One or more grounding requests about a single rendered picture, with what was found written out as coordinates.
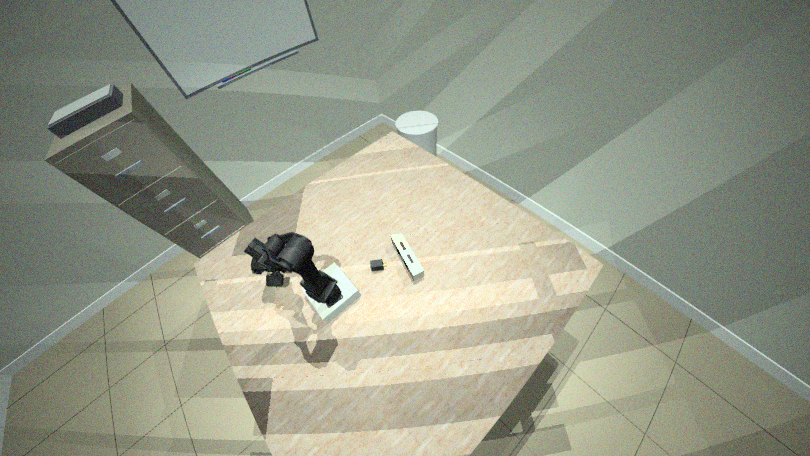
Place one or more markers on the black two-prong charger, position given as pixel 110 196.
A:
pixel 377 265

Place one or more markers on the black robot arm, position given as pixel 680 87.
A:
pixel 295 256

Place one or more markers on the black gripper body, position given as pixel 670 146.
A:
pixel 274 280

